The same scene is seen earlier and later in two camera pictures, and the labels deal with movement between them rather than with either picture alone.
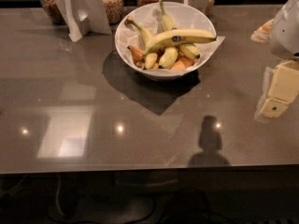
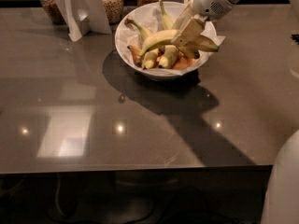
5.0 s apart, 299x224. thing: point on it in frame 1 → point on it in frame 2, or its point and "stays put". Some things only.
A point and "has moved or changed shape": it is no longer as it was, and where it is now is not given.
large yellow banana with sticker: x=180 y=37 has moved or changed shape
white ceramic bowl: x=164 y=40 stays put
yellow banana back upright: x=167 y=23 stays put
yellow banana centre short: x=168 y=58 stays put
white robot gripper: x=286 y=33 → x=210 y=1
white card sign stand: x=82 y=9 stays put
